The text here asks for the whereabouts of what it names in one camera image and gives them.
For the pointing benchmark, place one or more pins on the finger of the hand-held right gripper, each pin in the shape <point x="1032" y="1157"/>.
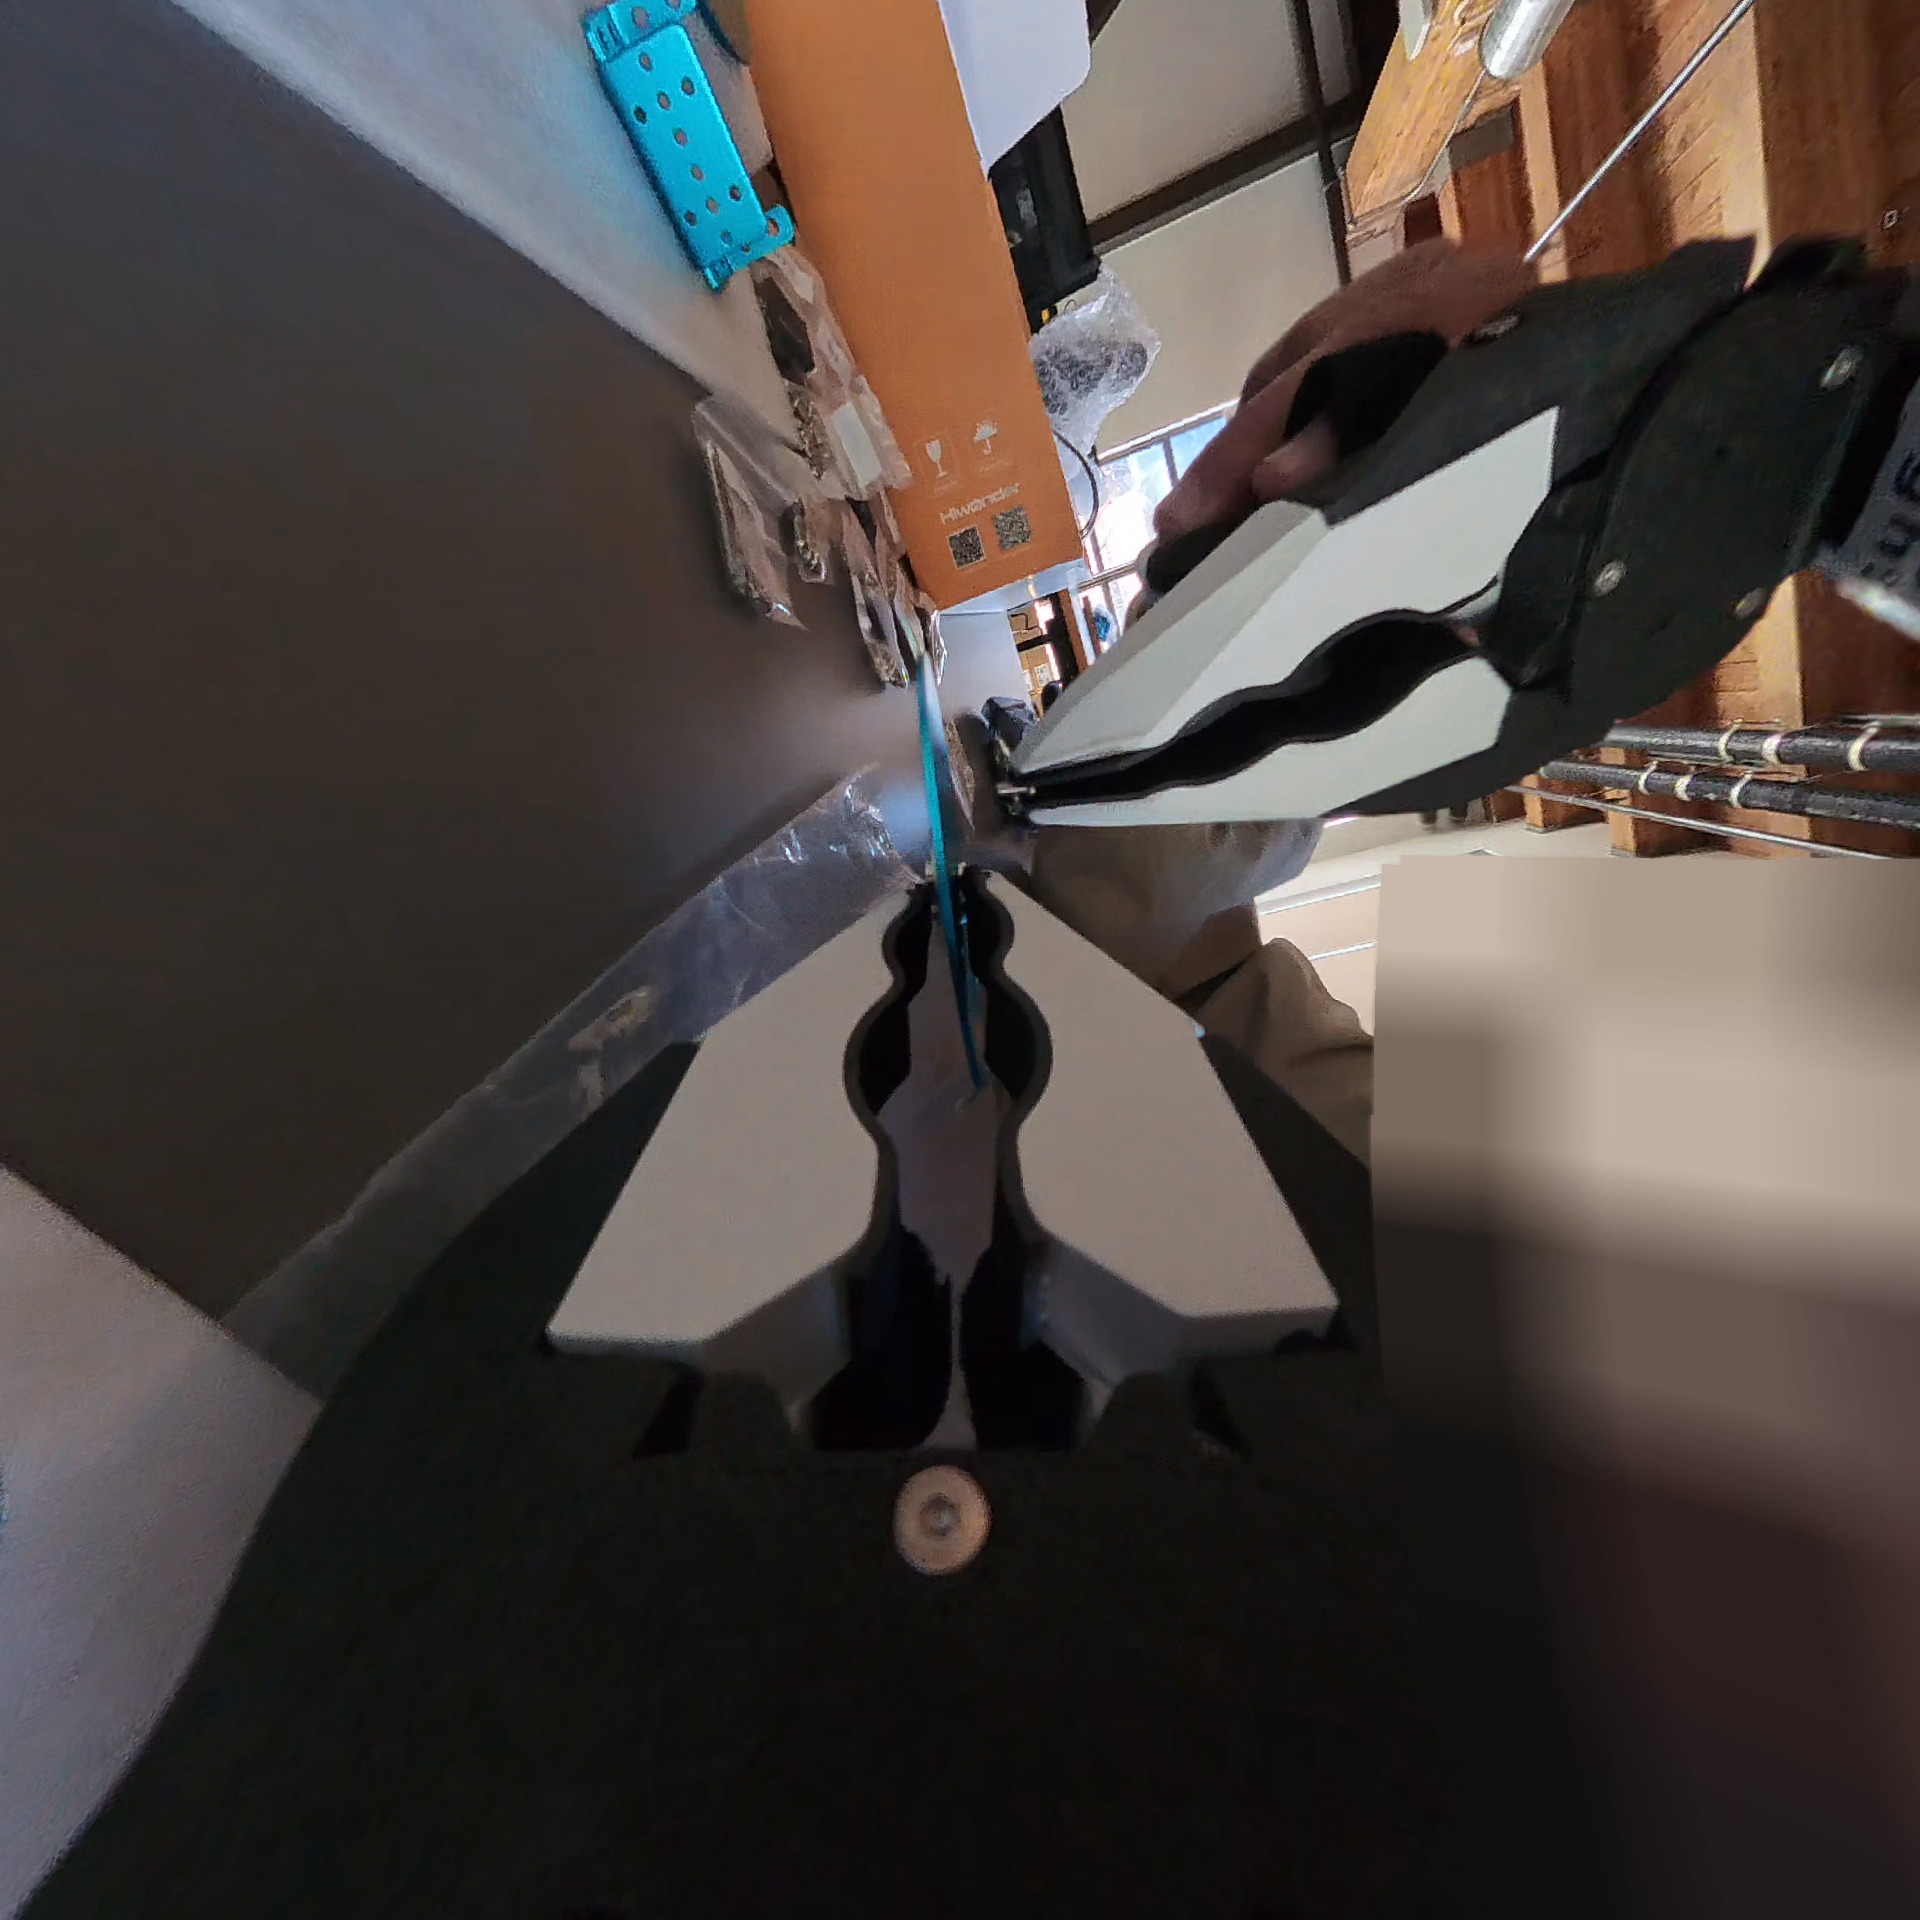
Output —
<point x="1393" y="746"/>
<point x="1345" y="591"/>

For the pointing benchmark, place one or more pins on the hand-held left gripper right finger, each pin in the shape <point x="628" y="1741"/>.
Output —
<point x="1157" y="1200"/>

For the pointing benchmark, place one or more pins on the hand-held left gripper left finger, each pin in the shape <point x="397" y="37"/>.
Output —
<point x="722" y="1200"/>

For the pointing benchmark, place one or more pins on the small silver screw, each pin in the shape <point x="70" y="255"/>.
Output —
<point x="1008" y="786"/>

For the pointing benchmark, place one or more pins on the blue round metal disc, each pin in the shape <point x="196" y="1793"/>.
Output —
<point x="940" y="815"/>

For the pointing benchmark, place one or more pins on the person's right forearm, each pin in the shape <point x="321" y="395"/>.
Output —
<point x="1261" y="990"/>

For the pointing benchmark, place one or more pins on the dark grey desk mat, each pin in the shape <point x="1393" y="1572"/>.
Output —
<point x="296" y="604"/>

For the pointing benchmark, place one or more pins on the grey desk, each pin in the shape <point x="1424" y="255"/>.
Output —
<point x="373" y="94"/>

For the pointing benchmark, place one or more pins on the person's right hand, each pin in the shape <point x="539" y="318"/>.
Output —
<point x="1345" y="318"/>

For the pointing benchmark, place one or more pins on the large window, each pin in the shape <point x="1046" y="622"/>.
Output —
<point x="1140" y="495"/>

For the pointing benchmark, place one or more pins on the clear plastic bag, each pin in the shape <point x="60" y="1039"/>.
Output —
<point x="722" y="934"/>

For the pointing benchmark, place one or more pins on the black insulated pipe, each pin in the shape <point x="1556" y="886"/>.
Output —
<point x="1807" y="746"/>
<point x="1807" y="802"/>

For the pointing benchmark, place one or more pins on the bubble wrap bundle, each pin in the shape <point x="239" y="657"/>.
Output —
<point x="1094" y="359"/>

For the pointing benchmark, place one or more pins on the thin metal rod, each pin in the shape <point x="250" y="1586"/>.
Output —
<point x="1634" y="134"/>

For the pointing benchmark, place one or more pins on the black monitor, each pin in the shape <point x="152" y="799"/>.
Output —
<point x="1046" y="228"/>

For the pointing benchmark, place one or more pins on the orange cardboard box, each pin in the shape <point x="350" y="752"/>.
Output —
<point x="886" y="299"/>

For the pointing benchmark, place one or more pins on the pile of small parts bags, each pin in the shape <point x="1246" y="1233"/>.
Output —
<point x="745" y="511"/>

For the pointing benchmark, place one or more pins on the blue perforated metal plate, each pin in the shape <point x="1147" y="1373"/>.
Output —
<point x="678" y="134"/>

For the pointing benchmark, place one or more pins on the silver ventilation duct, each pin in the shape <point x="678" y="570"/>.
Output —
<point x="1519" y="37"/>

